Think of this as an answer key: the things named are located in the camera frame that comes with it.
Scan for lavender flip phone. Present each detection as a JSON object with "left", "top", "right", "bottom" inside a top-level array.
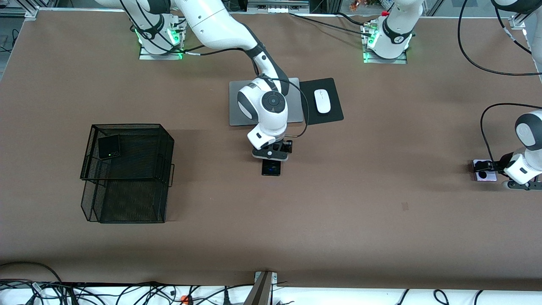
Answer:
[{"left": 472, "top": 159, "right": 498, "bottom": 182}]

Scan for long black slab phone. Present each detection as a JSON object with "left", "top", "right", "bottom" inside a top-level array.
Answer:
[{"left": 261, "top": 158, "right": 282, "bottom": 177}]

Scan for small black flip phone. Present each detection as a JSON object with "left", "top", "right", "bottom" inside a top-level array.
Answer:
[{"left": 98, "top": 134, "right": 122, "bottom": 161}]

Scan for white computer mouse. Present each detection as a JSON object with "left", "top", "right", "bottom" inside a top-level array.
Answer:
[{"left": 314, "top": 89, "right": 331, "bottom": 114}]

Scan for black mouse pad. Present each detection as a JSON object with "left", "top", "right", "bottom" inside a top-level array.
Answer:
[{"left": 299, "top": 78, "right": 344, "bottom": 126}]

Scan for grey closed laptop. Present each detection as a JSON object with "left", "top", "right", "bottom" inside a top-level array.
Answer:
[{"left": 229, "top": 78, "right": 304, "bottom": 127}]

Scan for white power strip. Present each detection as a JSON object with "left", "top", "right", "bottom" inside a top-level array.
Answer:
[{"left": 248, "top": 0, "right": 310, "bottom": 13}]

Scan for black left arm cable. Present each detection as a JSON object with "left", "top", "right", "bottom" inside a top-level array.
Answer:
[{"left": 458, "top": 0, "right": 542, "bottom": 166}]

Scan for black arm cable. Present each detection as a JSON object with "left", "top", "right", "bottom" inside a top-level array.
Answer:
[
  {"left": 458, "top": 0, "right": 542, "bottom": 166},
  {"left": 119, "top": 0, "right": 310, "bottom": 138}
]

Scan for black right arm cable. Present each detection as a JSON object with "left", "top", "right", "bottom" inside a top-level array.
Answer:
[{"left": 119, "top": 0, "right": 310, "bottom": 138}]

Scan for black table cable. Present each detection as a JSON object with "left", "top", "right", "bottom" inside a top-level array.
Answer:
[
  {"left": 289, "top": 13, "right": 371, "bottom": 32},
  {"left": 337, "top": 12, "right": 373, "bottom": 26}
]

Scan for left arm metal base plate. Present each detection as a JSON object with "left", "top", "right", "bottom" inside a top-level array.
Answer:
[{"left": 363, "top": 49, "right": 408, "bottom": 65}]

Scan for aluminium camera mount post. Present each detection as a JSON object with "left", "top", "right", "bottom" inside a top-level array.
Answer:
[{"left": 243, "top": 271, "right": 278, "bottom": 305}]

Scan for aluminium frame profile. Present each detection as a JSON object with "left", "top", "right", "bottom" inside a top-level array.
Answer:
[
  {"left": 0, "top": 5, "right": 39, "bottom": 19},
  {"left": 509, "top": 0, "right": 542, "bottom": 30}
]

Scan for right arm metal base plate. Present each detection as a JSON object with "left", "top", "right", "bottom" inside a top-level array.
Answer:
[{"left": 139, "top": 42, "right": 184, "bottom": 61}]

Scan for black wire mesh tray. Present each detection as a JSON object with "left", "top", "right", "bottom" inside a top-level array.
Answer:
[{"left": 80, "top": 124, "right": 175, "bottom": 224}]

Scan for tangled black floor cables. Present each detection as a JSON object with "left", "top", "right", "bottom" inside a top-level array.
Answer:
[{"left": 0, "top": 280, "right": 254, "bottom": 305}]

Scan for thick grey floor cable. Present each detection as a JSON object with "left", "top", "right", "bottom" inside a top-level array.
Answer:
[{"left": 0, "top": 261, "right": 64, "bottom": 288}]

